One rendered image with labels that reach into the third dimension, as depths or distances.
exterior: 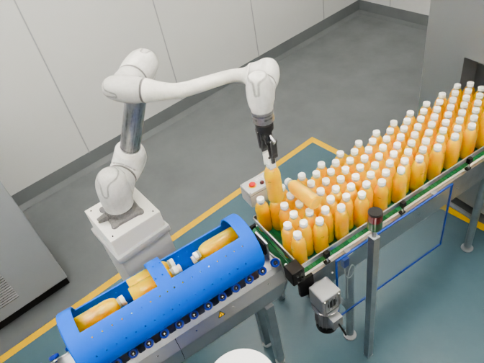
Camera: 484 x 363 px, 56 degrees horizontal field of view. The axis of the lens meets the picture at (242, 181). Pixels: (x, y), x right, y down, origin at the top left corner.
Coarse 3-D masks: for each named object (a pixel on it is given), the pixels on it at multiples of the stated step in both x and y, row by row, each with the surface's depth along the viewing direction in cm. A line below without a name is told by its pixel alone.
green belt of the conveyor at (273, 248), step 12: (480, 156) 257; (444, 180) 249; (408, 192) 246; (420, 192) 245; (408, 204) 240; (384, 216) 237; (336, 240) 230; (348, 240) 229; (276, 252) 231; (312, 264) 222
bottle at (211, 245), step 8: (224, 232) 212; (232, 232) 212; (208, 240) 210; (216, 240) 209; (224, 240) 210; (232, 240) 211; (200, 248) 208; (208, 248) 207; (216, 248) 209; (200, 256) 208
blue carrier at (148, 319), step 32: (224, 224) 220; (224, 256) 196; (256, 256) 202; (160, 288) 187; (192, 288) 191; (224, 288) 201; (64, 320) 181; (128, 320) 182; (160, 320) 188; (96, 352) 178
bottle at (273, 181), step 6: (276, 168) 199; (264, 174) 201; (270, 174) 198; (276, 174) 199; (270, 180) 200; (276, 180) 200; (270, 186) 202; (276, 186) 202; (270, 192) 205; (276, 192) 205; (282, 192) 208; (270, 198) 208; (276, 198) 207; (282, 198) 209
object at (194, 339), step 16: (272, 256) 225; (256, 272) 220; (256, 288) 218; (272, 288) 222; (240, 304) 215; (256, 304) 226; (208, 320) 209; (224, 320) 214; (240, 320) 231; (192, 336) 208; (208, 336) 218; (160, 352) 202; (176, 352) 206; (192, 352) 224
